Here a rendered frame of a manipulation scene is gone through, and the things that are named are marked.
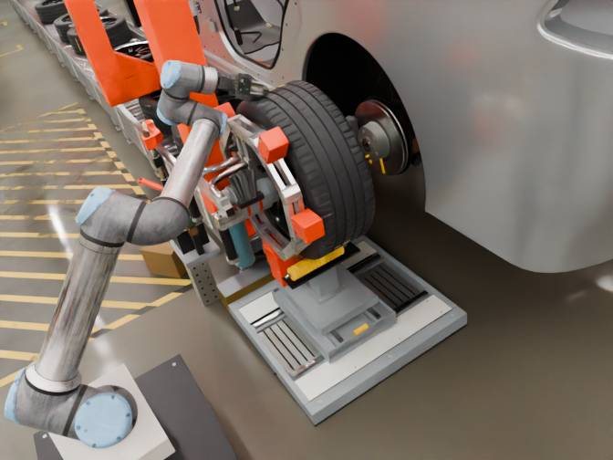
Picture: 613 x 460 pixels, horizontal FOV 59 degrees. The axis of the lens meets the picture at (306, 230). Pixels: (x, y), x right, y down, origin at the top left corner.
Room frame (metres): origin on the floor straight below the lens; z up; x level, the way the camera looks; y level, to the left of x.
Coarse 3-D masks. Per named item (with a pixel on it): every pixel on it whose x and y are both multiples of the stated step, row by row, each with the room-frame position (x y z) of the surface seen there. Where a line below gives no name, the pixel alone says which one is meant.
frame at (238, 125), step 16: (224, 128) 1.87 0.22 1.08; (240, 128) 1.74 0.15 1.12; (256, 128) 1.72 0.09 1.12; (224, 144) 1.92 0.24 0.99; (256, 144) 1.62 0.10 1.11; (224, 160) 1.97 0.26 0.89; (272, 176) 1.55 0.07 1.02; (288, 176) 1.55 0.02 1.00; (288, 192) 1.51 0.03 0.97; (288, 208) 1.49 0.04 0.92; (304, 208) 1.52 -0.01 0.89; (256, 224) 1.84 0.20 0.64; (288, 224) 1.52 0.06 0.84; (272, 240) 1.73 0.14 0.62; (288, 256) 1.58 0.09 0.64
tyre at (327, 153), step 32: (288, 96) 1.79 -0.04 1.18; (320, 96) 1.76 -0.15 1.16; (288, 128) 1.63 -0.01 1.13; (320, 128) 1.64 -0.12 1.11; (320, 160) 1.55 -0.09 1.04; (352, 160) 1.58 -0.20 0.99; (320, 192) 1.50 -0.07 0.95; (352, 192) 1.54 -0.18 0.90; (352, 224) 1.53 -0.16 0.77; (320, 256) 1.55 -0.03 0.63
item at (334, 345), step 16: (288, 304) 1.85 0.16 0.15; (384, 304) 1.70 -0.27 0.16; (304, 320) 1.72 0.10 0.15; (352, 320) 1.66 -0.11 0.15; (368, 320) 1.64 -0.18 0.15; (384, 320) 1.62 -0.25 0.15; (320, 336) 1.61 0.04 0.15; (336, 336) 1.56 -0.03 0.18; (352, 336) 1.57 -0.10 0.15; (368, 336) 1.58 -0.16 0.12; (320, 352) 1.56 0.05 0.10; (336, 352) 1.51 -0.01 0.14
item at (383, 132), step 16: (368, 112) 1.98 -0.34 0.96; (384, 112) 1.88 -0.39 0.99; (368, 128) 1.92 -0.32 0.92; (384, 128) 1.89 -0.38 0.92; (400, 128) 1.83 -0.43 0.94; (384, 144) 1.87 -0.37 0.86; (400, 144) 1.80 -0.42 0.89; (368, 160) 2.02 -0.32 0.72; (384, 160) 1.91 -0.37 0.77; (400, 160) 1.81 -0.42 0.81
